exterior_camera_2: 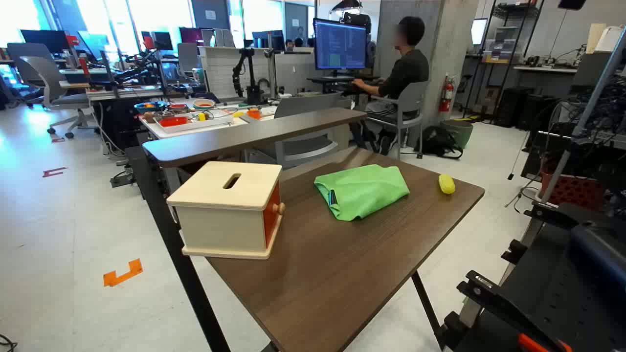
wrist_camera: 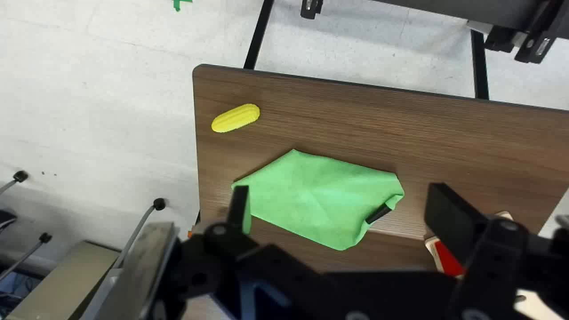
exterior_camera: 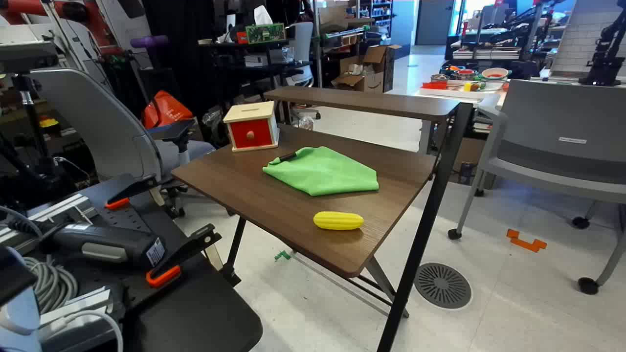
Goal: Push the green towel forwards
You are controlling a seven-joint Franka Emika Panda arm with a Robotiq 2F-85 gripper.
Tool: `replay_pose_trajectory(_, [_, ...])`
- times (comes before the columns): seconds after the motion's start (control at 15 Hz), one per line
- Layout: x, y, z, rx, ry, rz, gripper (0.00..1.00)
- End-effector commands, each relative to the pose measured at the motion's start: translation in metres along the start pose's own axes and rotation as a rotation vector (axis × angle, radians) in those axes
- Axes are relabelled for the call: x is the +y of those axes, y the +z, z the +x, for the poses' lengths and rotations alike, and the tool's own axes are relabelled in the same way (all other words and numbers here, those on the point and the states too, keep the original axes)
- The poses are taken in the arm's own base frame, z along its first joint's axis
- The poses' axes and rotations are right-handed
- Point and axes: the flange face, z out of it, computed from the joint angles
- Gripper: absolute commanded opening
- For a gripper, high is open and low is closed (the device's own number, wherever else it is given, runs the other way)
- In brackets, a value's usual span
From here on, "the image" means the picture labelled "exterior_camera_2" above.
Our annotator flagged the green cloth towel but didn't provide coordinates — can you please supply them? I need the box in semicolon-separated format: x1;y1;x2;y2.
314;161;413;222

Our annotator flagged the wooden box with red drawer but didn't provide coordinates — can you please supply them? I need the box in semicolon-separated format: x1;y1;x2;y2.
165;160;288;261

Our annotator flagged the black articulated stand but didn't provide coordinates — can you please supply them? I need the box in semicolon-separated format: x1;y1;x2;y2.
231;38;274;105

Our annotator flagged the gray chair with metal legs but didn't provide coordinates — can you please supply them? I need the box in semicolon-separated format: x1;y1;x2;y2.
362;79;433;161

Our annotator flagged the yellow oblong toy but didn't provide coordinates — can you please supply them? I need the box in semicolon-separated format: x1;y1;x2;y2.
437;171;458;197

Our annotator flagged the black bag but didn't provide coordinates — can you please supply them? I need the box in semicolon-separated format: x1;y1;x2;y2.
421;122;468;160

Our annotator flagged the computer monitor blue screen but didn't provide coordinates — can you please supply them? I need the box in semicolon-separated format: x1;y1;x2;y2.
312;15;372;75

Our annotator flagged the white tray with colourful toys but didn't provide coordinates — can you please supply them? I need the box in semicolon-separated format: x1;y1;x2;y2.
137;95;280;140

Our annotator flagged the seated person dark shirt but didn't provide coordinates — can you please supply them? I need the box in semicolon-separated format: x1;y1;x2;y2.
351;15;433;154

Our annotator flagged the red fire extinguisher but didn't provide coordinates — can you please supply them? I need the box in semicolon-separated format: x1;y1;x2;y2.
437;73;458;116

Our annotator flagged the black metal shelving unit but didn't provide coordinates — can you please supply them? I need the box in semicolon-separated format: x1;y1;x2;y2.
478;0;544;126

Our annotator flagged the gray swivel office chair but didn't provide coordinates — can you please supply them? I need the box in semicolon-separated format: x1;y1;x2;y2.
16;54;100;142

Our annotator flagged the silver tripod pole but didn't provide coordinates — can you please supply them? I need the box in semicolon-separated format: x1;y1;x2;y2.
540;25;626;203

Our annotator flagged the brown wooden desk black frame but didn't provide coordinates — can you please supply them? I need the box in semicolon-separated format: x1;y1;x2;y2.
141;105;488;352

